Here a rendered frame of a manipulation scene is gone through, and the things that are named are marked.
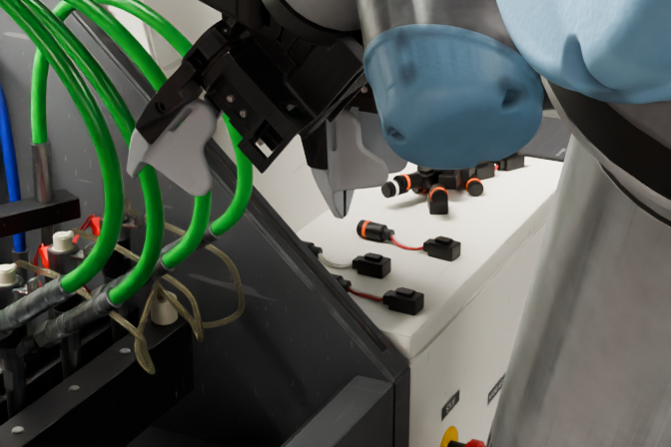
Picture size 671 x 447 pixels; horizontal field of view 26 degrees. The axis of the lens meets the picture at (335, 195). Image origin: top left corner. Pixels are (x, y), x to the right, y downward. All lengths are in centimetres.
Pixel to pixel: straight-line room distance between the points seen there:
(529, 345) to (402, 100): 24
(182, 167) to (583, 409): 53
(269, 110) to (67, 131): 66
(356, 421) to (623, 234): 97
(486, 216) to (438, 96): 106
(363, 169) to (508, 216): 64
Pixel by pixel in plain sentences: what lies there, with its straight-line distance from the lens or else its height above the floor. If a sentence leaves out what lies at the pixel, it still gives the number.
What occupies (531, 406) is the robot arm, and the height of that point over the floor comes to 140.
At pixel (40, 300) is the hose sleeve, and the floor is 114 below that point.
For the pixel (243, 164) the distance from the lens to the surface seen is 127.
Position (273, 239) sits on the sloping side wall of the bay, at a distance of 138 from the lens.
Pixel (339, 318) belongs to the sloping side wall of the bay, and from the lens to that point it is 138.
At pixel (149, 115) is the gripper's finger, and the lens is 88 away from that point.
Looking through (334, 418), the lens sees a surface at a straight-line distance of 132.
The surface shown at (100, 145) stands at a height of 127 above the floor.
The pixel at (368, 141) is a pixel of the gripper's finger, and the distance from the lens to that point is 109.
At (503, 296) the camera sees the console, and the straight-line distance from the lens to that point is 165.
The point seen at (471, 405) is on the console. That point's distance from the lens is 162.
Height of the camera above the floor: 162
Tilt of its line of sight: 21 degrees down
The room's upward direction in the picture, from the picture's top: straight up
